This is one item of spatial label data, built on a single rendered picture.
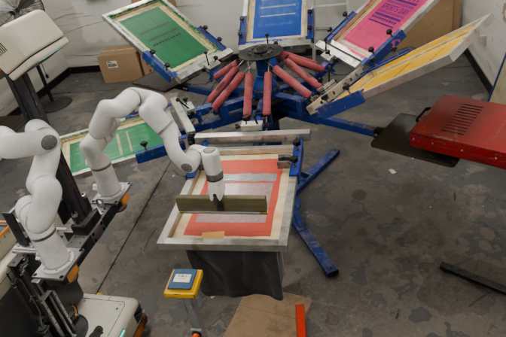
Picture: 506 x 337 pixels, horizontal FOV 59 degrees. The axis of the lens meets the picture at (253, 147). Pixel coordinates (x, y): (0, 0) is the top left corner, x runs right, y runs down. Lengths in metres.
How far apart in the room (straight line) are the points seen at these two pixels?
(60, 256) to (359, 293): 1.84
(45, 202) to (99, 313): 1.34
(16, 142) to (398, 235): 2.57
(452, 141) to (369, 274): 1.18
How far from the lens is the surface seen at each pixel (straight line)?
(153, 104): 1.81
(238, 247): 1.95
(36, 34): 1.63
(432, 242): 3.35
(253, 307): 2.96
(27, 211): 1.72
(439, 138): 2.33
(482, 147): 2.29
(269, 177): 2.33
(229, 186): 2.32
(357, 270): 3.13
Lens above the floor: 2.32
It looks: 31 degrees down
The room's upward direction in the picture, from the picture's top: 10 degrees counter-clockwise
